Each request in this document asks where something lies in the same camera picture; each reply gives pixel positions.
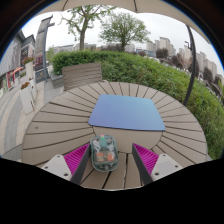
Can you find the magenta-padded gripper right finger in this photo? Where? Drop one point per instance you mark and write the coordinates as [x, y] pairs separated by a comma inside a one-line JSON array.
[[165, 165]]

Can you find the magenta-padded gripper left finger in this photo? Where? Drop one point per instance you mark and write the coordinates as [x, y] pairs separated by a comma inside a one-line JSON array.
[[60, 165]]

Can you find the transparent green computer mouse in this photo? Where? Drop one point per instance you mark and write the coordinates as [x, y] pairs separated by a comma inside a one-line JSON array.
[[104, 155]]

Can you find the blue purple mouse pad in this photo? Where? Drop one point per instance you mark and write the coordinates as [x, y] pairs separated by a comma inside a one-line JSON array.
[[128, 111]]

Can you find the large white flower planter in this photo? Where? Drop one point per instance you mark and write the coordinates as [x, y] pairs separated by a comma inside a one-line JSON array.
[[26, 98]]

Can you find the green hedge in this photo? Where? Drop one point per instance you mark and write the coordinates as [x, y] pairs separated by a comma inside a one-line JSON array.
[[160, 76]]

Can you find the brown slatted chair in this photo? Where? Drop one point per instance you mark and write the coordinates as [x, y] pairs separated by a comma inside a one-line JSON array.
[[81, 75]]

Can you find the small white flower planter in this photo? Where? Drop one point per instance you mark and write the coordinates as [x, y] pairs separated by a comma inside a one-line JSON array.
[[29, 69]]

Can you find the dark curved parasol pole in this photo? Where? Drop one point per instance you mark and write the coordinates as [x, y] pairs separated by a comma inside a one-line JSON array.
[[192, 66]]

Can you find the grey storefront building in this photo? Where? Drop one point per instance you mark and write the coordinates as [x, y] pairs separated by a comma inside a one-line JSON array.
[[16, 53]]

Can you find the far high-rise buildings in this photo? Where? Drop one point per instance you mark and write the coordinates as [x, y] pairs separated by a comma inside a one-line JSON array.
[[164, 42]]

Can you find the tall grey sign pylon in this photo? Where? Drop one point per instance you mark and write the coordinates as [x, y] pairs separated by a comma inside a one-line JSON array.
[[40, 43]]

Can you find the thin-crowned tree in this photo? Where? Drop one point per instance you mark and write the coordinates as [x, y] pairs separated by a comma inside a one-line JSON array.
[[82, 33]]

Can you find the dense round-crowned tree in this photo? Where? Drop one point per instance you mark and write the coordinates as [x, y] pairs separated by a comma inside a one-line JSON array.
[[123, 27]]

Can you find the beige parasol canopy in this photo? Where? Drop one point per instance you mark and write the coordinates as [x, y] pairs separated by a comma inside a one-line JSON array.
[[100, 4]]

